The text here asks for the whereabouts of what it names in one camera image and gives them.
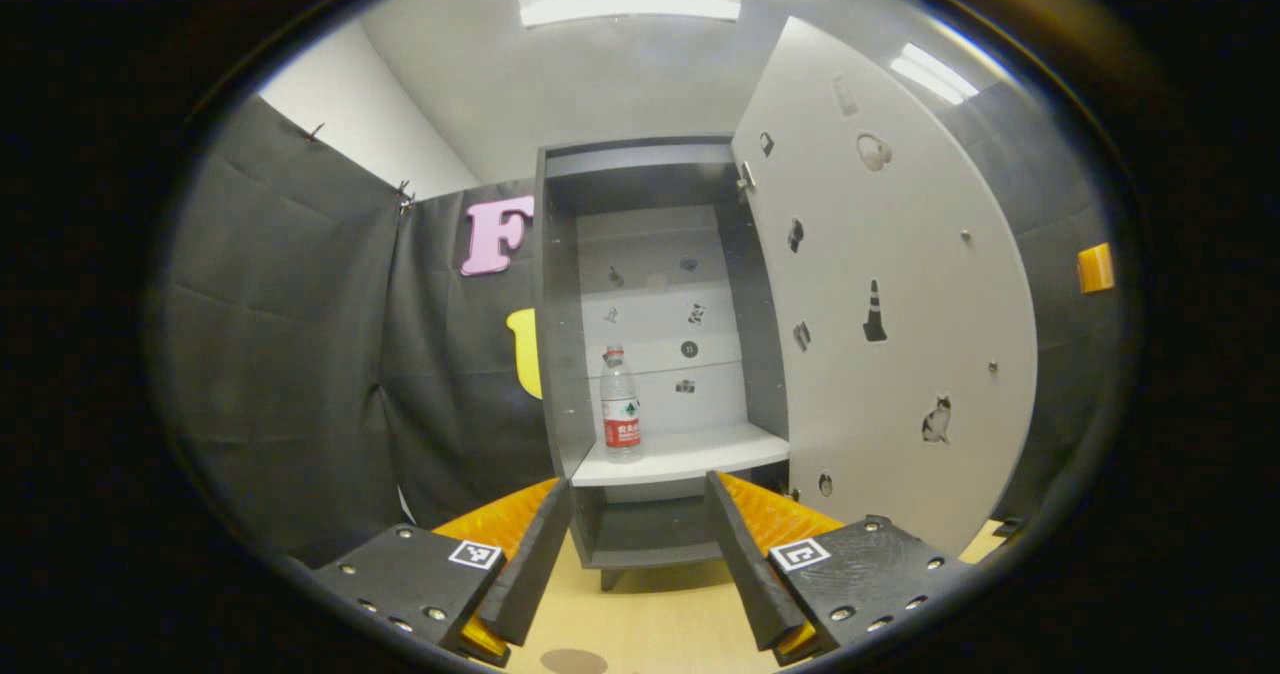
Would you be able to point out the clear plastic bottle red label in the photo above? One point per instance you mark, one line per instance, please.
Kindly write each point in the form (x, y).
(621, 424)

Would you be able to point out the narrow ceiling light panel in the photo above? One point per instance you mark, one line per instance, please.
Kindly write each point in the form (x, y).
(935, 74)

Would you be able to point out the light grey cabinet door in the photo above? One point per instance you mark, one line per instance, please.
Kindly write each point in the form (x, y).
(930, 254)

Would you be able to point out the black backdrop cloth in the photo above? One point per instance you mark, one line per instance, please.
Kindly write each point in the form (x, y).
(300, 354)

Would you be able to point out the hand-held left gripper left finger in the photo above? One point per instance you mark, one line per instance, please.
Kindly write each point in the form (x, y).
(530, 574)

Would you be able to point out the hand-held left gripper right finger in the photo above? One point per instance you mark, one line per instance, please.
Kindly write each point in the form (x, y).
(745, 564)

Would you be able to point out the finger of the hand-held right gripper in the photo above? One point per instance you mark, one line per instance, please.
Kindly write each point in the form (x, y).
(1095, 269)

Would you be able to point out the dark grey cabinet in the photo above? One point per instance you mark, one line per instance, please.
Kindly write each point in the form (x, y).
(680, 451)

